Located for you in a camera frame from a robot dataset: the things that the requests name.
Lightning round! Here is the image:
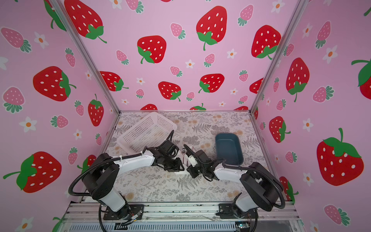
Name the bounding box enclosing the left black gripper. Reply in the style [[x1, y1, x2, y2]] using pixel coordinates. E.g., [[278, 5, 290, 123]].
[[163, 155, 186, 171]]

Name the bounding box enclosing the dark teal plastic bin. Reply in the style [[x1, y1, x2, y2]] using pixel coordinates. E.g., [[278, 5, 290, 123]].
[[215, 133, 244, 166]]

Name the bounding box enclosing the white plastic mesh basket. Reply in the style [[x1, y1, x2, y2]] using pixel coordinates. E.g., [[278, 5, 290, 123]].
[[117, 112, 177, 154]]

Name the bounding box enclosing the white paper napkin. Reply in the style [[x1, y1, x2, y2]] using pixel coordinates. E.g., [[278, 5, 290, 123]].
[[175, 151, 190, 176]]

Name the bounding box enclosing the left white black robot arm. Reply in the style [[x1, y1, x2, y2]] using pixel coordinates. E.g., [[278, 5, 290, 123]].
[[68, 130, 185, 221]]

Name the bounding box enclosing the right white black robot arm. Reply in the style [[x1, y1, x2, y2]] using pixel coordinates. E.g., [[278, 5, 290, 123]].
[[184, 145, 286, 218]]

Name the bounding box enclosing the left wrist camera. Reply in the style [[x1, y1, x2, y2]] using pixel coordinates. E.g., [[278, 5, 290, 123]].
[[159, 140, 179, 158]]

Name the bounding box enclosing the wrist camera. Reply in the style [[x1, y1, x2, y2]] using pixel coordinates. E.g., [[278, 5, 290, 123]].
[[159, 140, 179, 158], [188, 150, 212, 165]]

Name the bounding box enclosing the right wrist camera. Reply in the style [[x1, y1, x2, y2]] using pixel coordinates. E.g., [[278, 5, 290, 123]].
[[188, 150, 212, 165]]

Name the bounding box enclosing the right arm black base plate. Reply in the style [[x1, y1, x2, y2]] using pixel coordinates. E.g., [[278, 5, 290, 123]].
[[215, 203, 259, 219]]

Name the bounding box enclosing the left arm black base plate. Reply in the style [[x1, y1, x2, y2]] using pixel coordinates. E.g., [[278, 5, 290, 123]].
[[103, 204, 145, 221]]

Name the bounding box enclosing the aluminium frame rail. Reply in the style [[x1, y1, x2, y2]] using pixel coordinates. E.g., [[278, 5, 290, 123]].
[[57, 202, 305, 232]]

